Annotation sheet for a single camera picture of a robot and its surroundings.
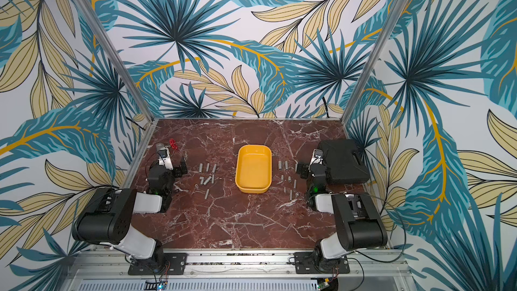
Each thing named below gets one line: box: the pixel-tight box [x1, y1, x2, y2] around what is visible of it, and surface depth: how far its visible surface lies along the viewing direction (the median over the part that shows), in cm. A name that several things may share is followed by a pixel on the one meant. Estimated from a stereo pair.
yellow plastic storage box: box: [234, 144, 273, 194], surface depth 99 cm
